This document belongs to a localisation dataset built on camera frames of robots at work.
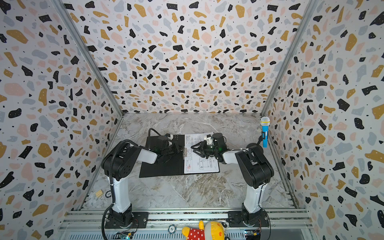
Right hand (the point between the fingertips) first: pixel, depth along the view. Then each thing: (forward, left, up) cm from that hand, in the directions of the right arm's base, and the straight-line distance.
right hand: (189, 146), depth 88 cm
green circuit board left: (-42, +28, -11) cm, 52 cm away
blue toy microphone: (+8, -42, +14) cm, 45 cm away
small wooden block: (-24, +48, -10) cm, 55 cm away
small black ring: (-25, +45, -11) cm, 52 cm away
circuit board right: (-41, -31, -13) cm, 53 cm away
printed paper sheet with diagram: (-4, -2, -12) cm, 13 cm away
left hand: (+6, +4, -8) cm, 11 cm away
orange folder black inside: (-7, +9, -11) cm, 16 cm away
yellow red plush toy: (-40, -13, -4) cm, 43 cm away
